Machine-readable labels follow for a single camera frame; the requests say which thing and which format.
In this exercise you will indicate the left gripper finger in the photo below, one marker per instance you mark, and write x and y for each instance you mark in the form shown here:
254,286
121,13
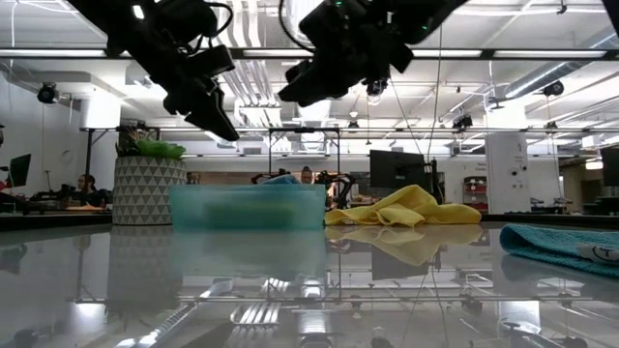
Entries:
220,111
205,118

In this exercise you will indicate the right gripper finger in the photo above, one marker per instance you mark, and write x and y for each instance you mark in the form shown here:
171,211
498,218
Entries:
324,87
314,98

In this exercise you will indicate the background black robot arm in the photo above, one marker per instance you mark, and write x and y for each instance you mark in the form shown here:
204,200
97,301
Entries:
338,186

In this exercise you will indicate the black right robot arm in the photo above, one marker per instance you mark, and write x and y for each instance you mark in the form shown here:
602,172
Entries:
425,14

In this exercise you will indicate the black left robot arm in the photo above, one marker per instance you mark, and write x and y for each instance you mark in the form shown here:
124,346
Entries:
106,19

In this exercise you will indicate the yellow microfiber towel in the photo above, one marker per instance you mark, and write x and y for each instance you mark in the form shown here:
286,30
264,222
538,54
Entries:
406,205

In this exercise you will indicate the person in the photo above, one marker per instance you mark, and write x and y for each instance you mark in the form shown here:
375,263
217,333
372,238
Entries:
89,191
307,176

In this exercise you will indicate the black overhead beam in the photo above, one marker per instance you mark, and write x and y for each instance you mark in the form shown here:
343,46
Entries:
435,53

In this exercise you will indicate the translucent teal plastic bin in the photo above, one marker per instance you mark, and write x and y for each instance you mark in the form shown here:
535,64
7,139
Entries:
188,203

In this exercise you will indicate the plant in triangle-patterned pot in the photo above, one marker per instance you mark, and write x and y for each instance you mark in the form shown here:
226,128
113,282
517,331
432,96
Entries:
145,193

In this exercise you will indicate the black computer monitor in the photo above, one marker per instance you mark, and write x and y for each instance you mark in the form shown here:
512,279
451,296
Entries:
396,169

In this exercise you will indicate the shelf with red bins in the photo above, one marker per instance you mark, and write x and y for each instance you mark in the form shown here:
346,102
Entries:
474,193

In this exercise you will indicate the small black monitor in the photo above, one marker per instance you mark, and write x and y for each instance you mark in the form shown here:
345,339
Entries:
20,169

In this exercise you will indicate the white building column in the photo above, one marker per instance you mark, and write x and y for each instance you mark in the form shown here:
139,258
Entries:
508,169

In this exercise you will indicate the teal towel with white label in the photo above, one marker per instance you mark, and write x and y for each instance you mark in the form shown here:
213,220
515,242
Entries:
546,244

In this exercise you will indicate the black ceiling-hung camera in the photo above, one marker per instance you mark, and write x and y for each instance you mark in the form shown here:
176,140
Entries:
47,93
376,88
462,123
553,88

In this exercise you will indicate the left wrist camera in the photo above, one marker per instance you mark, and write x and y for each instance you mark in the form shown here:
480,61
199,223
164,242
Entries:
213,60

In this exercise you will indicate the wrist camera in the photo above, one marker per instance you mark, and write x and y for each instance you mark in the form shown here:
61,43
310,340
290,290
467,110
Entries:
324,29
213,60

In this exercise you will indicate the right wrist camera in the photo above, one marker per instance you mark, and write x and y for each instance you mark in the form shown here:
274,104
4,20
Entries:
324,29

